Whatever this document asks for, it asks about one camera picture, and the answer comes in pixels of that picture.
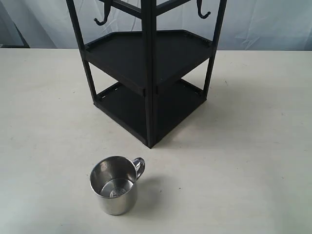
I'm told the stainless steel mug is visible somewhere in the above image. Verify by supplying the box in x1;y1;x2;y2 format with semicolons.
90;156;146;215

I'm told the black tiered hook rack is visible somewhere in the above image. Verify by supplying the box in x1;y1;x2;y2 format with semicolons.
66;0;227;148

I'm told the white backdrop curtain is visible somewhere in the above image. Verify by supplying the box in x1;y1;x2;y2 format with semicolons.
0;0;312;51

